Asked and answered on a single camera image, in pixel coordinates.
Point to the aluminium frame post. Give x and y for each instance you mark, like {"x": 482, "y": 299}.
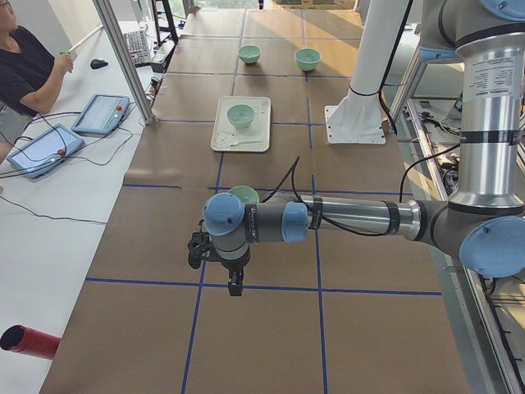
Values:
{"x": 112, "y": 27}

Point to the white plastic spoon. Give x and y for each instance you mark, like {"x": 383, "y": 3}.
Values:
{"x": 236, "y": 143}

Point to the green bowl with clear pieces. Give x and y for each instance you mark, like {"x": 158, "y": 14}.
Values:
{"x": 307, "y": 59}

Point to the cream bear tray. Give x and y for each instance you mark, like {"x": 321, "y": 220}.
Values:
{"x": 223, "y": 132}

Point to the red cylinder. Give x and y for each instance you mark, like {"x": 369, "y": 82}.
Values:
{"x": 29, "y": 341}

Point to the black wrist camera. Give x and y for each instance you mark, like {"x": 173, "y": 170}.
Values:
{"x": 199, "y": 249}

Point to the blue teach pendant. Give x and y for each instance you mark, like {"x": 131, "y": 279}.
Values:
{"x": 101, "y": 115}
{"x": 45, "y": 152}

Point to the green bowl on tray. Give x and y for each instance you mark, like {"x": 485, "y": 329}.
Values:
{"x": 240, "y": 115}

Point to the blue teach pendant near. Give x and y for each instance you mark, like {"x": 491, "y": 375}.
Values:
{"x": 45, "y": 152}

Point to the blue teach pendant far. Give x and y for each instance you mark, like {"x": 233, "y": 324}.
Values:
{"x": 101, "y": 115}

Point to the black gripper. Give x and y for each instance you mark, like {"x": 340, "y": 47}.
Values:
{"x": 233, "y": 265}

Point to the seated person black shirt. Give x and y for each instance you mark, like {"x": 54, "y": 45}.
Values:
{"x": 31, "y": 77}

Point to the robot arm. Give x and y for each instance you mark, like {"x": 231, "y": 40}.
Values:
{"x": 481, "y": 224}

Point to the black computer mouse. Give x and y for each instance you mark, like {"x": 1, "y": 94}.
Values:
{"x": 98, "y": 63}

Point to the black keyboard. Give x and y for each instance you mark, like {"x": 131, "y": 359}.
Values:
{"x": 137, "y": 46}

